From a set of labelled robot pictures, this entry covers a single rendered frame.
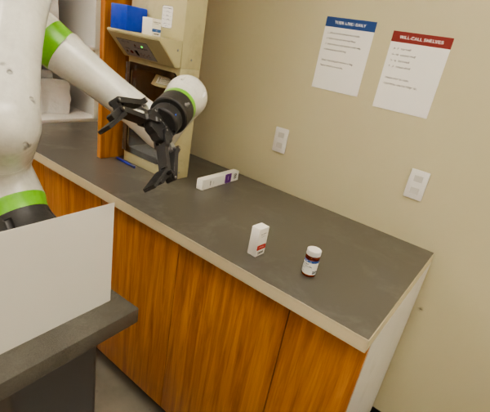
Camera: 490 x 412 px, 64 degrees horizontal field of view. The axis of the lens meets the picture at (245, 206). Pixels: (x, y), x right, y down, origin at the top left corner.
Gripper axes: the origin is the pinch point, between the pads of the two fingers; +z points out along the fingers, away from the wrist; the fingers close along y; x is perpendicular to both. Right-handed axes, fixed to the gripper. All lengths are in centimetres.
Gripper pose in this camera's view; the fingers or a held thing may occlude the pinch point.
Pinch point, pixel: (130, 158)
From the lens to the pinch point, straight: 78.0
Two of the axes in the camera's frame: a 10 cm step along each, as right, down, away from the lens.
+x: 8.5, -3.2, -4.2
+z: -1.9, 5.6, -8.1
